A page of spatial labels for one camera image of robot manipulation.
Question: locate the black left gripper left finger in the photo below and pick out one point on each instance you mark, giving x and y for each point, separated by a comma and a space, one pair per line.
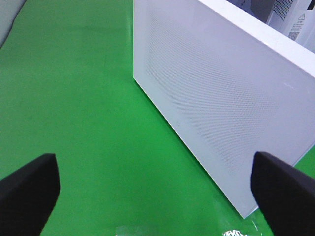
28, 196

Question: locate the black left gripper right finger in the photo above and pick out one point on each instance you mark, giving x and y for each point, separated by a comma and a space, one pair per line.
284, 195

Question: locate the white microwave door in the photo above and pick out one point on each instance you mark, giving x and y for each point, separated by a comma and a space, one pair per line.
228, 84

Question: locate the clear tape strip on table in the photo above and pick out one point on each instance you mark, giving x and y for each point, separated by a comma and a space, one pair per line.
239, 228

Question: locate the white microwave oven body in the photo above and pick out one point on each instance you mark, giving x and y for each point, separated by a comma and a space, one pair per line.
295, 19

